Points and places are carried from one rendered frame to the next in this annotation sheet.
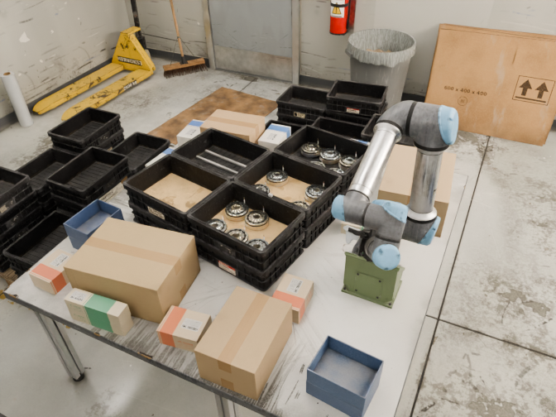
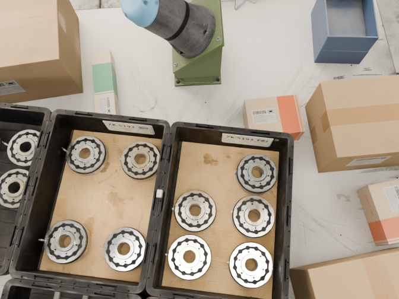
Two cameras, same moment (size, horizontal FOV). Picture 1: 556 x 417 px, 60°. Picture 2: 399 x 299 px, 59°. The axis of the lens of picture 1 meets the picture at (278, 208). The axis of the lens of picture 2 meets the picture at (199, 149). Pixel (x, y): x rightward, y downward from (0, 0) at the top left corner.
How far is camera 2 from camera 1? 1.71 m
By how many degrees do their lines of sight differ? 61
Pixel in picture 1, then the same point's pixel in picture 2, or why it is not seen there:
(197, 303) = (338, 234)
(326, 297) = (238, 95)
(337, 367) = (338, 32)
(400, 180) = (23, 38)
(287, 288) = (272, 121)
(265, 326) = (369, 92)
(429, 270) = not seen: hidden behind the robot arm
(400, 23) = not seen: outside the picture
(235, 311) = (374, 134)
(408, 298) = not seen: hidden behind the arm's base
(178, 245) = (342, 280)
